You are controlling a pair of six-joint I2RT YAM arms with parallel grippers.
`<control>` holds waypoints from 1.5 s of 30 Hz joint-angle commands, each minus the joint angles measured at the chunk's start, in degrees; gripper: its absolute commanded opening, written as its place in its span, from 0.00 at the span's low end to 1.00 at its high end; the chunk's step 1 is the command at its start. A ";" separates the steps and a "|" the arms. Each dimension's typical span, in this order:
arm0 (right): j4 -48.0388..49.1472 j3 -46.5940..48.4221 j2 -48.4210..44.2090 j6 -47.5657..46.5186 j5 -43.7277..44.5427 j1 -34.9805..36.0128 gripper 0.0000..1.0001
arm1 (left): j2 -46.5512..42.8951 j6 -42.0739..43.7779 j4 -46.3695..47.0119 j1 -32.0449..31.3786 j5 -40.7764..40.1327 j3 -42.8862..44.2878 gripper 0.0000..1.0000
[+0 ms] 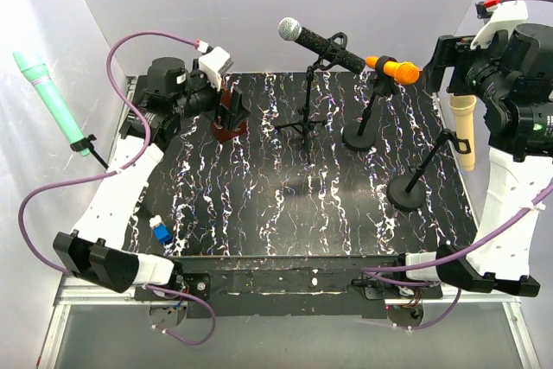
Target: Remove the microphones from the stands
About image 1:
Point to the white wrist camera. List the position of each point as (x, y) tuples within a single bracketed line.
[(498, 16), (214, 65)]

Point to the black silver-head microphone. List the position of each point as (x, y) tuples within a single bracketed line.
[(333, 50)]

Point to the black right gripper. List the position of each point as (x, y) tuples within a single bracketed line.
[(449, 51)]

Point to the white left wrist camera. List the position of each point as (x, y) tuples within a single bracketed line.
[(214, 65)]

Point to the mint green microphone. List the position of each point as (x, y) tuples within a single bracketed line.
[(36, 72)]

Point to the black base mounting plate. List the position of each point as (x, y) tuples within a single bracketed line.
[(287, 285)]

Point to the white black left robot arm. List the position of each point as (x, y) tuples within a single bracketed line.
[(165, 96)]

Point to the black round-base stand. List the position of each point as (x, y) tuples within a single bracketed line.
[(406, 192), (357, 136)]

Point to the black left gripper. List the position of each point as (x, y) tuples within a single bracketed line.
[(229, 118)]

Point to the black round-base stand front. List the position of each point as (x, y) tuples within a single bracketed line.
[(406, 192)]

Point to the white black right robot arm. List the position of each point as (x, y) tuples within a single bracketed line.
[(512, 76)]

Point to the brown wooden metronome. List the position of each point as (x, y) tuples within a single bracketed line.
[(221, 135)]

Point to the orange microphone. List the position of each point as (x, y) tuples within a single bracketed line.
[(404, 73)]

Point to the beige microphone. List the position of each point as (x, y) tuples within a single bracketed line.
[(463, 111)]

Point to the black marble pattern mat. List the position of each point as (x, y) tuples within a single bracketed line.
[(269, 193)]

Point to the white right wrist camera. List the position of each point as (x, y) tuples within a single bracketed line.
[(498, 16)]

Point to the blue white cube toy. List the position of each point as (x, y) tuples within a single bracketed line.
[(159, 230)]

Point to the black tripod stand at left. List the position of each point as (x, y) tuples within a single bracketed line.
[(86, 147)]

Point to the black round-base stand rear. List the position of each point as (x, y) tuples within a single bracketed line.
[(357, 136)]

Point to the black tripod microphone stand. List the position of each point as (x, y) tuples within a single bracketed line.
[(307, 124)]

